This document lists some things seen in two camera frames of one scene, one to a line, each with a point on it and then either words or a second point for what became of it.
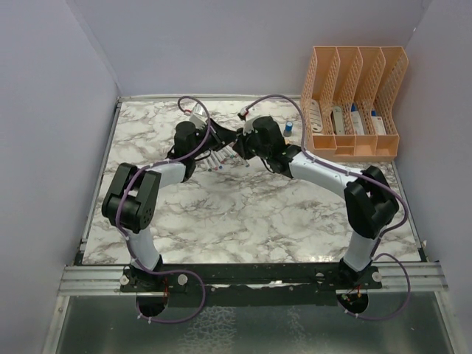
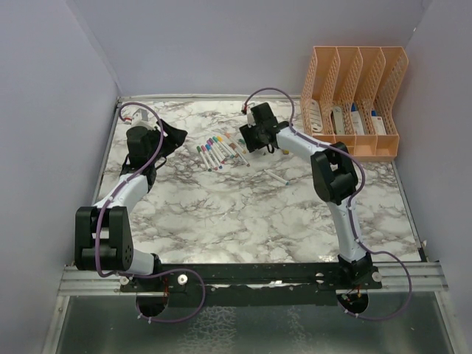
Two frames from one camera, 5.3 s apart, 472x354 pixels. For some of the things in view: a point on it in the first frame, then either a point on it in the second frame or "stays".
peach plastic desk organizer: (347, 96) stays
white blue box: (358, 125) stays
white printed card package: (316, 116) stays
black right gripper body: (248, 149) -> (253, 137)
